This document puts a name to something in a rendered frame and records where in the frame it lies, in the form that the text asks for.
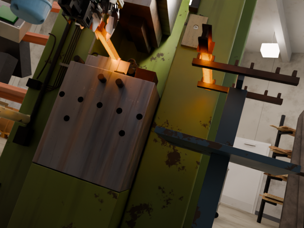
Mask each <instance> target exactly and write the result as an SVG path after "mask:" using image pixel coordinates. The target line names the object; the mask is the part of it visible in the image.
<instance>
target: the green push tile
mask: <svg viewBox="0 0 304 228"><path fill-rule="evenodd" d="M17 18H18V17H17V16H16V15H15V14H13V12H12V11H11V9H10V8H9V7H7V6H4V5H2V6H1V7H0V19H3V20H5V21H8V22H10V23H13V24H14V22H15V21H16V20H17Z"/></svg>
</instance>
